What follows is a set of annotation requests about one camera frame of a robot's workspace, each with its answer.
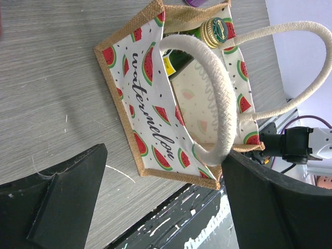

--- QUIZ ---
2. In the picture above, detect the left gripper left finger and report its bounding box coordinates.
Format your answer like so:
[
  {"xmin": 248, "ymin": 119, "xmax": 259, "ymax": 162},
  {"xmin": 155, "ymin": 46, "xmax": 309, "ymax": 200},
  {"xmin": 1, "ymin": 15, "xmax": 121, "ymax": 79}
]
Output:
[{"xmin": 1, "ymin": 144, "xmax": 107, "ymax": 248}]

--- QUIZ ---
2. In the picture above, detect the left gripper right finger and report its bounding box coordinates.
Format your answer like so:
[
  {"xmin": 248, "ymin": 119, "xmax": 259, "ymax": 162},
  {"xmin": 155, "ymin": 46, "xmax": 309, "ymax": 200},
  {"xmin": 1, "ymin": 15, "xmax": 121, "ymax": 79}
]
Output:
[{"xmin": 222, "ymin": 151, "xmax": 331, "ymax": 248}]

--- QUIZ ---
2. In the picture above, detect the green glass bottle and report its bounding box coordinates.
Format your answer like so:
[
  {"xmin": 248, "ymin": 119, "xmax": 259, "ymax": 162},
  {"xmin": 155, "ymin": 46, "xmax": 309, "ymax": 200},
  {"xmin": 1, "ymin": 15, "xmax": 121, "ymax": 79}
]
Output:
[{"xmin": 161, "ymin": 17, "xmax": 230, "ymax": 79}]

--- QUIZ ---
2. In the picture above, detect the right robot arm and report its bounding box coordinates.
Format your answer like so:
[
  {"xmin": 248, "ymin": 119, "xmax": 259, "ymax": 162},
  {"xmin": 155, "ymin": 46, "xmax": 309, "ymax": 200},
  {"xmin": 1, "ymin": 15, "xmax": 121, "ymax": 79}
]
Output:
[{"xmin": 260, "ymin": 127, "xmax": 331, "ymax": 164}]

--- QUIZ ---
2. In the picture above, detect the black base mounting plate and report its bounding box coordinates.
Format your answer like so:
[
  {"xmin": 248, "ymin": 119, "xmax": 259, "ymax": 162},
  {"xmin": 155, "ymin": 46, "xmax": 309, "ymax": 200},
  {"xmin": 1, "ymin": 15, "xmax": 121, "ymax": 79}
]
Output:
[{"xmin": 107, "ymin": 184, "xmax": 239, "ymax": 248}]

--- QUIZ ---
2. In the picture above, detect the purple soda can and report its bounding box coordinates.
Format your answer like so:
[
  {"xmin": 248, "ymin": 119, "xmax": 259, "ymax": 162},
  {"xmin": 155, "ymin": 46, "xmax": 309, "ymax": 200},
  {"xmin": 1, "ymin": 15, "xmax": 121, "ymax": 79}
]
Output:
[{"xmin": 185, "ymin": 0, "xmax": 208, "ymax": 7}]

